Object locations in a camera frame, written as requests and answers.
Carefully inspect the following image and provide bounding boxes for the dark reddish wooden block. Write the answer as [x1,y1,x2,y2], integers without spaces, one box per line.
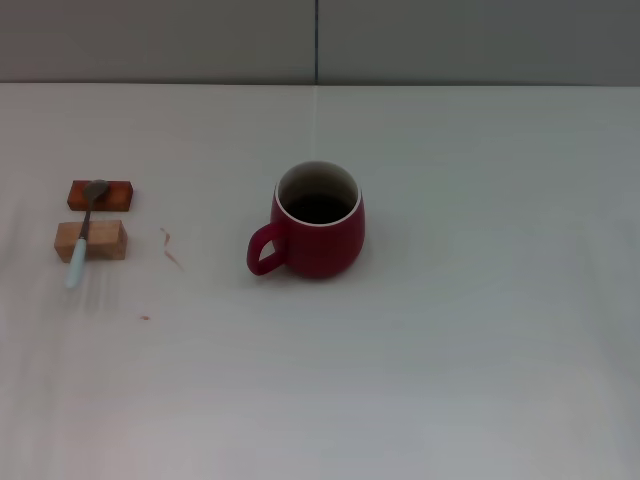
[66,179,136,213]

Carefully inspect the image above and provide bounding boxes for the red ceramic mug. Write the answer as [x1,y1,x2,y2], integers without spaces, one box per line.
[245,159,367,281]

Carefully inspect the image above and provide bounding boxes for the dark brown coffee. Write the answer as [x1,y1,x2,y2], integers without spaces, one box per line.
[286,193,354,225]

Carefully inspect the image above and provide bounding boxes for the spoon with light blue handle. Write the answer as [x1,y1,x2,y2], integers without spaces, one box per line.
[64,178,112,291]

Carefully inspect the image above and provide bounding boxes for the light wooden block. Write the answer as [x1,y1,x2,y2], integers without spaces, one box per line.
[53,219,129,264]

